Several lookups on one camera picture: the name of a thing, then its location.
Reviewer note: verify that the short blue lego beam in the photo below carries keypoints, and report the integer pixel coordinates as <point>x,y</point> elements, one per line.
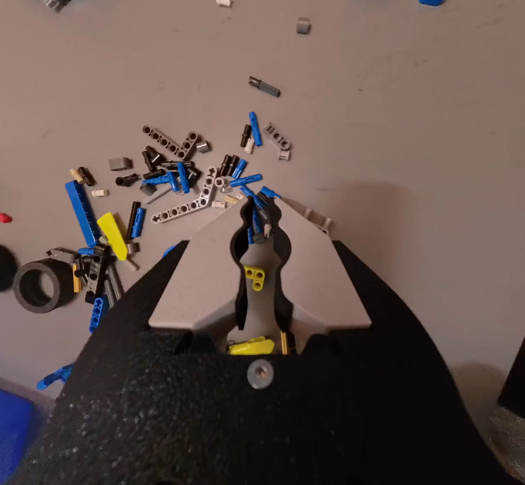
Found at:
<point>98,314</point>

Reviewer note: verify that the small yellow lego connector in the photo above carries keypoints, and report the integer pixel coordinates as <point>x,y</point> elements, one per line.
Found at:
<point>254,278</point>

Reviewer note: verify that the pile of small lego pieces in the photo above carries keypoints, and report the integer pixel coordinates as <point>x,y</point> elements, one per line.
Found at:
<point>255,130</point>

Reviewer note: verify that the black lego tyre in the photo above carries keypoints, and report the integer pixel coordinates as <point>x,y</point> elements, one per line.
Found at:
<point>6,267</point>
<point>24,300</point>

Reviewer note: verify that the dark brown wooden furniture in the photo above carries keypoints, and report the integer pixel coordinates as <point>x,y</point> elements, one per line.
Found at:
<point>512,378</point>

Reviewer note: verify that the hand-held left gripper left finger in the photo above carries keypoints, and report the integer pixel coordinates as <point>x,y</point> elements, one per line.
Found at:
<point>197,284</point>

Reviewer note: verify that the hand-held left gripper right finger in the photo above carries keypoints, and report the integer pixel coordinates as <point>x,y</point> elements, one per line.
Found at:
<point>324,284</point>

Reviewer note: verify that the long blue lego beam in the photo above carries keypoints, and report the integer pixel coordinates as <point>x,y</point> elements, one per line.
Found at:
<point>82,214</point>

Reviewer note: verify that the dark grey angled lego beam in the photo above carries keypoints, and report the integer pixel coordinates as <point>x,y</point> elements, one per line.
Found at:
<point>164,141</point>

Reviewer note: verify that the blue lego connector piece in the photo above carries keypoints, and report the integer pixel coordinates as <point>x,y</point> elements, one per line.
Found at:
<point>53,377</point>

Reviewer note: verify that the small red lego piece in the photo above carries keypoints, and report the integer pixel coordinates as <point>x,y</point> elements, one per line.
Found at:
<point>5,218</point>

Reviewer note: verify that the light grey angled lego beam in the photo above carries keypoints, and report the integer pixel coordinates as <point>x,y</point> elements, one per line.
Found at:
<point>184,208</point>

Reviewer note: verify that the black grey lego axle pin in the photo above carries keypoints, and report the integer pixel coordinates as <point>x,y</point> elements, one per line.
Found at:
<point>264,86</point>

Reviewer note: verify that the yellow lego axle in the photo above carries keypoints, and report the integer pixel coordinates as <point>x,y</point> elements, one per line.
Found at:
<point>284,342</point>

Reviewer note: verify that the short grey lego beam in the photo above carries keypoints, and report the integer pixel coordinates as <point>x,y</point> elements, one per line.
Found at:
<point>277,138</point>

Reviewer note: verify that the grey lego bush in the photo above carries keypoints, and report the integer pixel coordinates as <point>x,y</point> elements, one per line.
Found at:
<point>303,26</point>

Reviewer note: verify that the yellow lego panel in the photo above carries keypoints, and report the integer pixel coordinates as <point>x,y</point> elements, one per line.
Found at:
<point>113,235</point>
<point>250,346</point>

